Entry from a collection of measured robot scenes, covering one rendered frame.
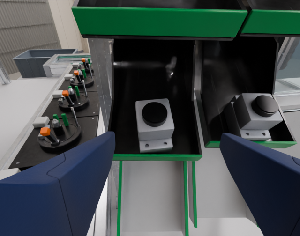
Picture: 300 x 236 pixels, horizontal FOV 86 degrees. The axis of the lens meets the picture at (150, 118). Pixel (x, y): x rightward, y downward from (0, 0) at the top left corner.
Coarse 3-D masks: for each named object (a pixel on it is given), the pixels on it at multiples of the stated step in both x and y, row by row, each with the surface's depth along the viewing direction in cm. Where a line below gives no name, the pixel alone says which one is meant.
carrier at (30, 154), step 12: (72, 108) 55; (36, 120) 63; (48, 120) 65; (60, 120) 66; (72, 120) 66; (84, 120) 67; (96, 120) 67; (36, 132) 60; (60, 132) 56; (72, 132) 57; (84, 132) 61; (96, 132) 61; (24, 144) 55; (36, 144) 55; (48, 144) 52; (60, 144) 52; (72, 144) 55; (24, 156) 51; (36, 156) 51; (48, 156) 51; (12, 168) 47; (24, 168) 48
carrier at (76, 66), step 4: (88, 60) 117; (72, 64) 120; (76, 64) 120; (80, 64) 116; (88, 64) 114; (72, 68) 118; (76, 68) 119; (80, 68) 113; (84, 68) 110; (88, 68) 113; (92, 68) 114; (72, 72) 112; (88, 72) 111; (92, 72) 113
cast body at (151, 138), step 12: (144, 108) 19; (156, 108) 19; (168, 108) 20; (144, 120) 19; (156, 120) 18; (168, 120) 19; (144, 132) 19; (156, 132) 19; (168, 132) 19; (144, 144) 21; (156, 144) 21; (168, 144) 21
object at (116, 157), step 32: (128, 64) 32; (160, 64) 32; (192, 64) 25; (128, 96) 28; (160, 96) 28; (192, 96) 26; (128, 128) 25; (192, 128) 25; (128, 160) 23; (160, 160) 23; (192, 160) 23
